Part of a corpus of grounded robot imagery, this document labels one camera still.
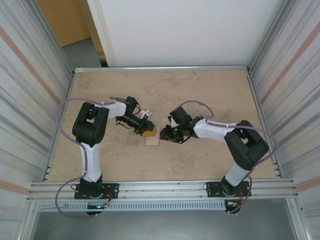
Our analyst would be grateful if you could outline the grey slotted cable duct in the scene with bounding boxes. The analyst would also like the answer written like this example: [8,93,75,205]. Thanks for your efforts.
[37,201,227,212]

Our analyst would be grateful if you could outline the aluminium table end rail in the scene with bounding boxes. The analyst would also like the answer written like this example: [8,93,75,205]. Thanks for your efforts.
[73,65,252,74]

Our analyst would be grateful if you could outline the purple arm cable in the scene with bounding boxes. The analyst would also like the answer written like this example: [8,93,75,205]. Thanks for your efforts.
[179,100,279,216]
[54,97,106,219]

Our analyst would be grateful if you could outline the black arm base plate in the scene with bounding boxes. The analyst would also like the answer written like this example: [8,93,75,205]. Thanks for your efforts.
[74,183,120,200]
[206,181,252,198]

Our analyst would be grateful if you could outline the white door frame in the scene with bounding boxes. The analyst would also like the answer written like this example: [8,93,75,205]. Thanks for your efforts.
[86,0,118,68]

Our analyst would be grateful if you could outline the wide aluminium base rail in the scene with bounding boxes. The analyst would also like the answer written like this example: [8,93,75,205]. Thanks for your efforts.
[28,177,300,201]

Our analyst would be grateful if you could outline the grey sheet metal shelf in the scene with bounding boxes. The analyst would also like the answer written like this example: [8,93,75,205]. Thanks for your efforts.
[29,199,300,240]

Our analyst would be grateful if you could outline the brown wooden door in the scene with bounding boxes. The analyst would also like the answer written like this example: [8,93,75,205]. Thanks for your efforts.
[36,0,105,55]

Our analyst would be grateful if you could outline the corrugated translucent side panel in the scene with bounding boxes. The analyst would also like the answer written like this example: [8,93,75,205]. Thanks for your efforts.
[0,0,75,240]
[249,0,320,240]

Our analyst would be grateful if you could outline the aluminium frame post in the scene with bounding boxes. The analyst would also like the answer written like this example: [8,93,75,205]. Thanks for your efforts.
[248,0,297,73]
[32,0,76,76]

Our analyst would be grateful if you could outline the red orange wire bundle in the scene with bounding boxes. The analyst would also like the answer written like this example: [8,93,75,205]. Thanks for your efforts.
[102,189,113,208]
[226,191,245,208]

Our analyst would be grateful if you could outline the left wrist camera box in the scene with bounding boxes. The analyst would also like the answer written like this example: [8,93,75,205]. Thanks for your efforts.
[138,109,154,120]

